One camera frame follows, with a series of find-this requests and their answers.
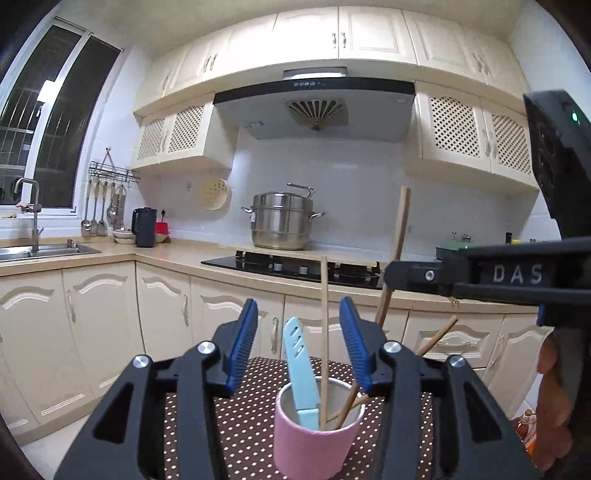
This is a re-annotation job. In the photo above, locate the chrome kitchen faucet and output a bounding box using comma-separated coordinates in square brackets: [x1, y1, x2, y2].
[14, 177, 44, 254]

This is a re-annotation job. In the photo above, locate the steel kitchen sink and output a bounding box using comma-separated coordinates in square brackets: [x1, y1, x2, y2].
[0, 243, 100, 263]

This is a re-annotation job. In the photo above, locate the kitchen window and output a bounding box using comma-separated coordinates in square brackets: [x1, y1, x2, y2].
[1, 19, 121, 209]

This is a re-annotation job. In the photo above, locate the person's right hand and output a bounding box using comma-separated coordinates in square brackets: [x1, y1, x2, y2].
[533, 334, 573, 472]

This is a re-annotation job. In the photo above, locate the black gas stove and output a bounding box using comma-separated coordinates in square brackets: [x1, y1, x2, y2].
[202, 250, 383, 290]

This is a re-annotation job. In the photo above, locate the light blue knife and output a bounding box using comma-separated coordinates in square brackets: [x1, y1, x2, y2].
[283, 317, 321, 431]

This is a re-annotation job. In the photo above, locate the wooden chopstick in cup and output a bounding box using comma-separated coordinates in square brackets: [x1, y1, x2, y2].
[329, 315, 458, 420]

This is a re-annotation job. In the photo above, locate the brown polka dot tablecloth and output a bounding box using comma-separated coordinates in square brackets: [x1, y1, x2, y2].
[162, 354, 435, 480]

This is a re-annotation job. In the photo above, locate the green electric cooker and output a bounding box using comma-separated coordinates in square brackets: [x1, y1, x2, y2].
[436, 232, 474, 261]

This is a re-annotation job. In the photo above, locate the stainless steel steamer pot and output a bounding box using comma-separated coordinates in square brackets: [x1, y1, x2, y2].
[242, 182, 325, 251]

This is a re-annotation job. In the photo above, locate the pink utensil holder cup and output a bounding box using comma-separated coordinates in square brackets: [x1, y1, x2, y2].
[273, 383, 366, 479]

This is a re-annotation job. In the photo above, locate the red container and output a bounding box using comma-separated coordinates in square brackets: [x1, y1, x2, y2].
[155, 221, 169, 236]

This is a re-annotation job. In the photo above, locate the round bamboo trivet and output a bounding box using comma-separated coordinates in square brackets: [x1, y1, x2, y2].
[197, 177, 231, 211]

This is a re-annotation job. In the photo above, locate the black electric kettle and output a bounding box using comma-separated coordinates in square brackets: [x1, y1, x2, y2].
[131, 207, 157, 248]

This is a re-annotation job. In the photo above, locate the orange bottle on floor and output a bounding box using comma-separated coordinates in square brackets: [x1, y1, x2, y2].
[511, 409, 537, 456]

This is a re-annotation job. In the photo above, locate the hanging utensil rack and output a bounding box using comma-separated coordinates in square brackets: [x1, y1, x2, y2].
[80, 147, 140, 237]

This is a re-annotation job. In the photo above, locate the range hood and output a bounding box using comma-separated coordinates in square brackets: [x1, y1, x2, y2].
[213, 76, 416, 143]

